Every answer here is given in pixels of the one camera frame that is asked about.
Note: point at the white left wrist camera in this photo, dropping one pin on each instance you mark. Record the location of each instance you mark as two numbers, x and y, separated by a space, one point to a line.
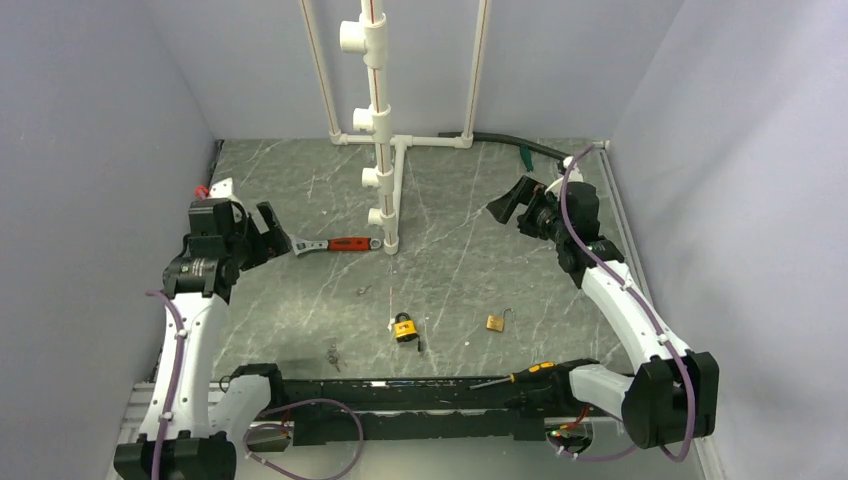
221 189

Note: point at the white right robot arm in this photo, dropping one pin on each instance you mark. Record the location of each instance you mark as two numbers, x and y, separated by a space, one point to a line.
671 395

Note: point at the brass padlock open shackle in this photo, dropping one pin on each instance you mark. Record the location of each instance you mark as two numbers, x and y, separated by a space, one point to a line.
498 323

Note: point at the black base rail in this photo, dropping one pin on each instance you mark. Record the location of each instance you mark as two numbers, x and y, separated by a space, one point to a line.
321 411

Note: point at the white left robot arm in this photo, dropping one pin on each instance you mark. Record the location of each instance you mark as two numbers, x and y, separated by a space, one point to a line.
181 435

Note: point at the yellow black padlock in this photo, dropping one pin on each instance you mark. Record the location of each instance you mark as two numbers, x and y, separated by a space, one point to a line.
404 328

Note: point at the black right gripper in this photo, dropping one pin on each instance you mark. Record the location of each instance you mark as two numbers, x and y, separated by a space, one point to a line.
529 192

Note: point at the small metal key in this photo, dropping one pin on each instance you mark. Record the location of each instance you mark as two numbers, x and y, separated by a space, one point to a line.
363 290

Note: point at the red handled adjustable wrench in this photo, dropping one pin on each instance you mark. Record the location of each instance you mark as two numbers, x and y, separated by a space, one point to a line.
300 246

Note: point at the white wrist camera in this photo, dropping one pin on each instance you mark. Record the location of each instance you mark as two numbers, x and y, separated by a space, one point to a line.
570 173
221 189

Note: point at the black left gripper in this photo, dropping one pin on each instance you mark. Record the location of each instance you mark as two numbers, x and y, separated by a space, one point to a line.
276 243

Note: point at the green handled screwdriver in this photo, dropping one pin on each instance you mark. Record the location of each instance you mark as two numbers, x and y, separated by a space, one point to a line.
525 154

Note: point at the yellow black screwdriver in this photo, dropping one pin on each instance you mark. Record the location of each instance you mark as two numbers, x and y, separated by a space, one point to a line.
534 373

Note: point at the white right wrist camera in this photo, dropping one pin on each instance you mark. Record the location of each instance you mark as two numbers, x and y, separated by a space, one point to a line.
570 173

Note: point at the white PVC pipe frame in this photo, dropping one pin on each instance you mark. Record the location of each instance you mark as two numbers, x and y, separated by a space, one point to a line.
367 36

